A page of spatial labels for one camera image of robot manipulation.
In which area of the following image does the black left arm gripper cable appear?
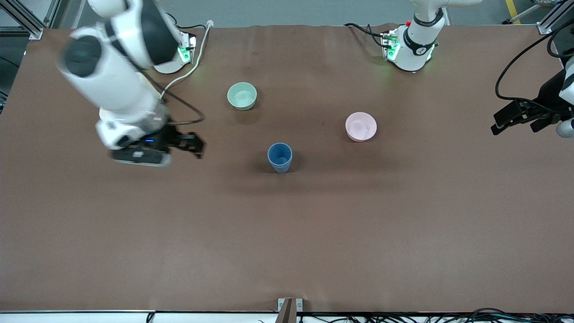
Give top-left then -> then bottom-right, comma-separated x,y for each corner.
495,20 -> 574,103

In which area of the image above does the brown table cover sheet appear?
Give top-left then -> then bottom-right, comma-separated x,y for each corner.
0,22 -> 574,313

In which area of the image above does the black left arm base cable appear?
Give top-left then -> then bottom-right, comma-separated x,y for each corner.
344,22 -> 389,48

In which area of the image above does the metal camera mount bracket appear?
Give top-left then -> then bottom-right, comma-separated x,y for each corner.
277,298 -> 304,323

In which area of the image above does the black right arm base cable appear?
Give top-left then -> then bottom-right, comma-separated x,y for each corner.
165,13 -> 205,33

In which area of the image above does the white toaster power cable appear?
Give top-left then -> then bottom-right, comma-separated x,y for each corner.
160,20 -> 214,98

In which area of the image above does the grey metal stand leg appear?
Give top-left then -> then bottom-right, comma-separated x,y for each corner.
501,0 -> 561,25

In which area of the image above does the aluminium frame profile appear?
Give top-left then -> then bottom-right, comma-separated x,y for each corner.
536,0 -> 574,35
0,0 -> 61,40

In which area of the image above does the pink plastic bowl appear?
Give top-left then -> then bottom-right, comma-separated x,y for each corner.
345,112 -> 378,142

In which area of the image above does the black arm gripper cable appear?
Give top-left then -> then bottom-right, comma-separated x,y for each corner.
495,20 -> 574,103
143,72 -> 206,127

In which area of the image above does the green plastic bowl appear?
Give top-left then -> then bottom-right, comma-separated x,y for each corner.
227,82 -> 258,111

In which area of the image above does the black right arm gripper cable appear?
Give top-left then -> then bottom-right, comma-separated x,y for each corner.
143,72 -> 206,127

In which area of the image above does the black arm base cable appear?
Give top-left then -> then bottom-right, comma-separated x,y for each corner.
344,22 -> 389,48
165,13 -> 205,33

